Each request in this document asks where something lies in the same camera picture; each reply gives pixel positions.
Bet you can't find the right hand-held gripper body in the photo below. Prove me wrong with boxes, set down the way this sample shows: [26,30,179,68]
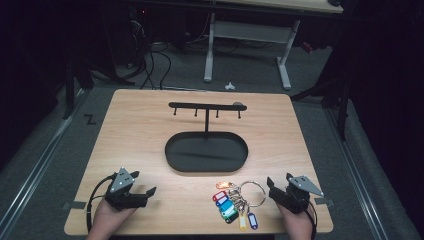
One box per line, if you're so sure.
[268,175,325,215]

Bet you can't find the metal floor rail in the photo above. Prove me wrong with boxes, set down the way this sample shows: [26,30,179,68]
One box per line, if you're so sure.
[323,105,392,240]
[0,89,86,240]

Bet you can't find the white-framed desk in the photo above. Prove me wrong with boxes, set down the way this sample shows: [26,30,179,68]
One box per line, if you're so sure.
[202,0,345,92]

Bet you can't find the black floor cables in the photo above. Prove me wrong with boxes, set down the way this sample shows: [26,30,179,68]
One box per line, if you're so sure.
[127,13,173,91]

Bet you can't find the person's right hand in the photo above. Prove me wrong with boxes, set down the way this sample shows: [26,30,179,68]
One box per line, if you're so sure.
[275,200,317,240]

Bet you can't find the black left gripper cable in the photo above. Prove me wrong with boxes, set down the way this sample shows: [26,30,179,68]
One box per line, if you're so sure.
[85,174,117,234]

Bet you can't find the bunch of coloured key tags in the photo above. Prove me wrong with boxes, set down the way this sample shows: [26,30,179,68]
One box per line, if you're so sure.
[211,180,260,232]

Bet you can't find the person's left hand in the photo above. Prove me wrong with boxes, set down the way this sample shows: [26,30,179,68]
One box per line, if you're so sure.
[85,198,138,240]

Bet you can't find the black metal stand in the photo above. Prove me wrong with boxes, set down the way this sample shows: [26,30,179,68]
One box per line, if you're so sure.
[61,49,96,121]

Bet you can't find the black tripod stand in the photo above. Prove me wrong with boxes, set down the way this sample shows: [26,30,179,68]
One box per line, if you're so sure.
[289,75,352,142]

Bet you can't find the black key holder stand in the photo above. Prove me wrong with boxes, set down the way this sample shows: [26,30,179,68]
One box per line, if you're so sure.
[164,101,250,174]

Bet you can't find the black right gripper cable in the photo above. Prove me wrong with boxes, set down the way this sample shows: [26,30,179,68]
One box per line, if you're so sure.
[307,200,318,240]

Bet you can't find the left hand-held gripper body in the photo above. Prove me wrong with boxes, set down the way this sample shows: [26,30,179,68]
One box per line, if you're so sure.
[104,166,149,212]

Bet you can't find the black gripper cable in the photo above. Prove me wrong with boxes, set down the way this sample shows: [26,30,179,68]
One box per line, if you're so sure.
[307,200,318,240]
[85,174,117,234]

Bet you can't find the large metal key ring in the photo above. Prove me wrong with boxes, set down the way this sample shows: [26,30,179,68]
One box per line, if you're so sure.
[237,180,268,209]

